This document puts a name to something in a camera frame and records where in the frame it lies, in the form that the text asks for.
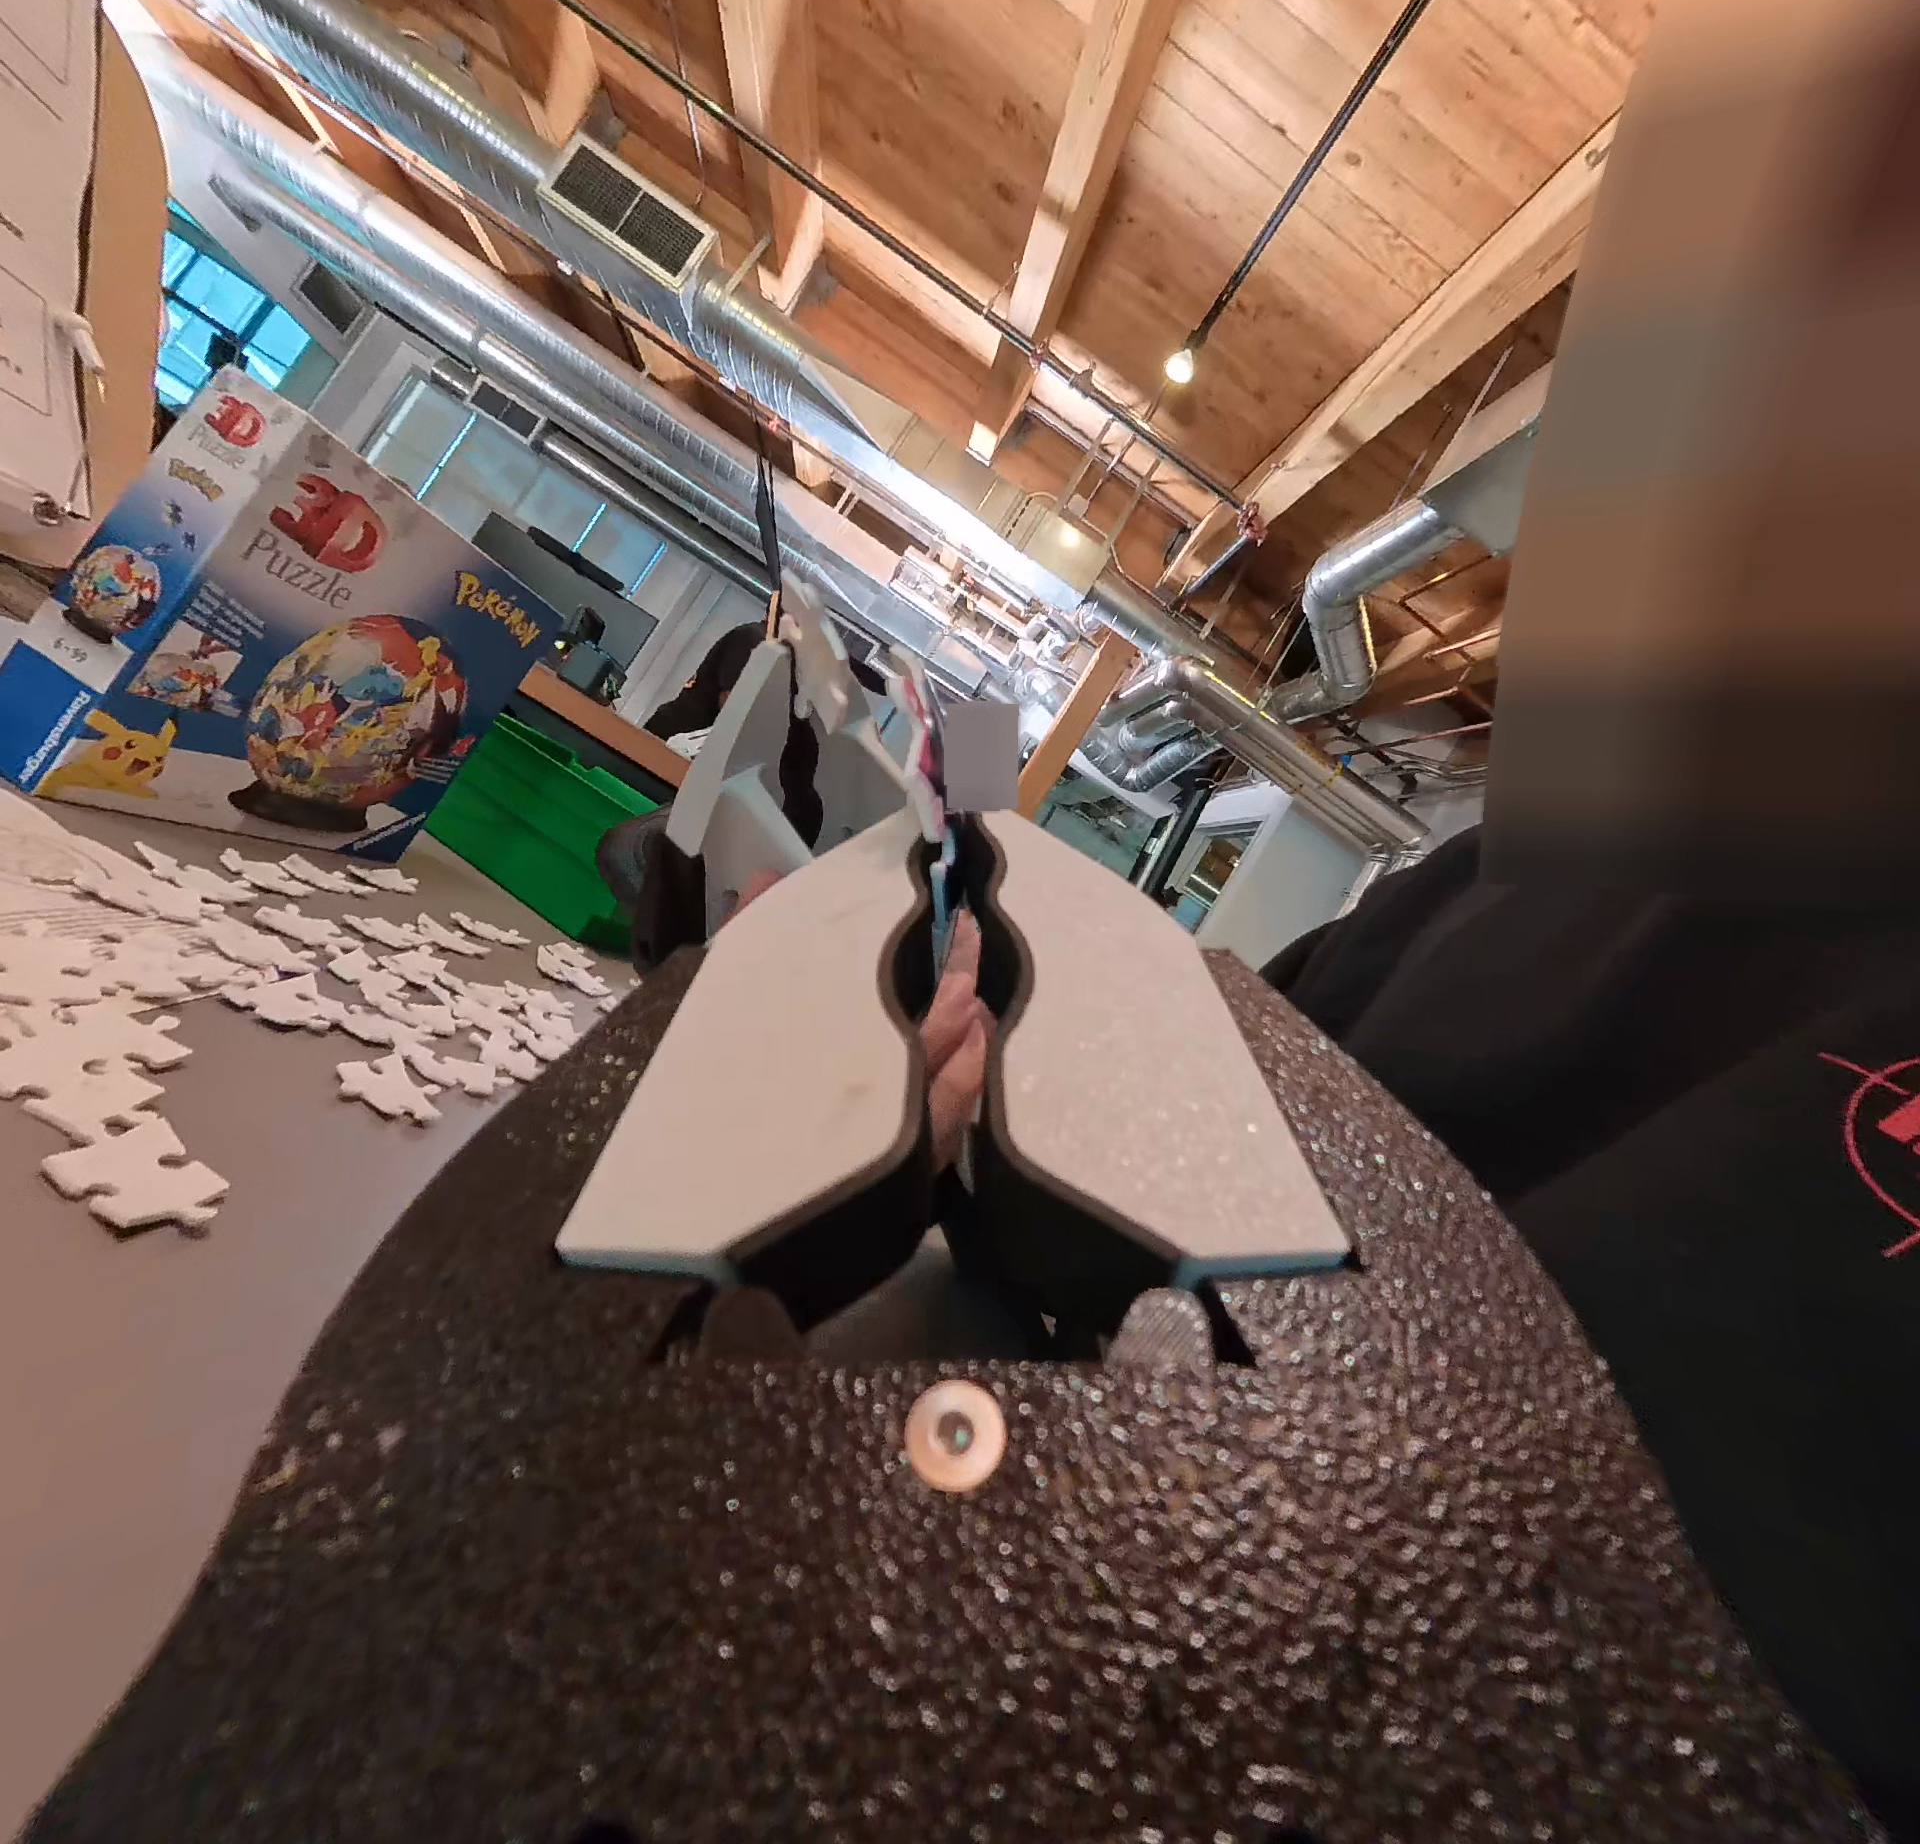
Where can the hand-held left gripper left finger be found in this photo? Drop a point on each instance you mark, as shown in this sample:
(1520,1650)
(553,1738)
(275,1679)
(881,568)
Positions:
(752,1066)

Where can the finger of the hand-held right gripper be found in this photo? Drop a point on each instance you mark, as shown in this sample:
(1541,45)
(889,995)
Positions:
(743,736)

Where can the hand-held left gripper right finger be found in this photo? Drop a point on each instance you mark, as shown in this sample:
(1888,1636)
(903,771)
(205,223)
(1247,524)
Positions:
(1155,1096)

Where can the curved jigsaw puzzle piece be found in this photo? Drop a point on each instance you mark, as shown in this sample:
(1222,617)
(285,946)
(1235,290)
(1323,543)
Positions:
(918,736)
(817,660)

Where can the blue puzzle ball box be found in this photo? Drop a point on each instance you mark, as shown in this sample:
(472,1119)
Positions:
(302,630)

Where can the pile of white puzzle pieces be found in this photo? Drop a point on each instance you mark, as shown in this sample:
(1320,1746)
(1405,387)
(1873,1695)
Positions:
(137,1177)

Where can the person's right hand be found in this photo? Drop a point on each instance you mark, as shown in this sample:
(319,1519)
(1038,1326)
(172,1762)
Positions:
(957,1035)

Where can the stacked green plastic bins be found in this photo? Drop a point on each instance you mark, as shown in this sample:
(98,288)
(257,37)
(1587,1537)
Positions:
(527,825)

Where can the wooden counter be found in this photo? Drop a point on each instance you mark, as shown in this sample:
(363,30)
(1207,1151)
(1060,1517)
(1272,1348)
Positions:
(600,721)

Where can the black monitor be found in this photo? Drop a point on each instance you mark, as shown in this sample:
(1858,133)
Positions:
(563,561)

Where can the white ceiling vent grille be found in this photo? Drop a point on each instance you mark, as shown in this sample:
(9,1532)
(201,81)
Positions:
(626,209)

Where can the ceiling spotlight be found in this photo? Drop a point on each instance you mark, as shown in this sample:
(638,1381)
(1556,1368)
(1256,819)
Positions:
(1181,364)

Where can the cardboard box with white label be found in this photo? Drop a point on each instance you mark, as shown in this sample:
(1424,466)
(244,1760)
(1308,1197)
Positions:
(128,298)

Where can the long silver pipe duct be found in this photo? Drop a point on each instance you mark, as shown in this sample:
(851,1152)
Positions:
(1247,741)

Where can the silver elbow duct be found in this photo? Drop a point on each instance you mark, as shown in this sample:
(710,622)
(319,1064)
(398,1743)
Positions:
(1352,616)

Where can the large silver air duct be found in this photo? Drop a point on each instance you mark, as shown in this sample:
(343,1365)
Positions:
(435,127)

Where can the rectangular metal duct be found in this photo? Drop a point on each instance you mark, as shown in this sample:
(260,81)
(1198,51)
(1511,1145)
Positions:
(1485,493)

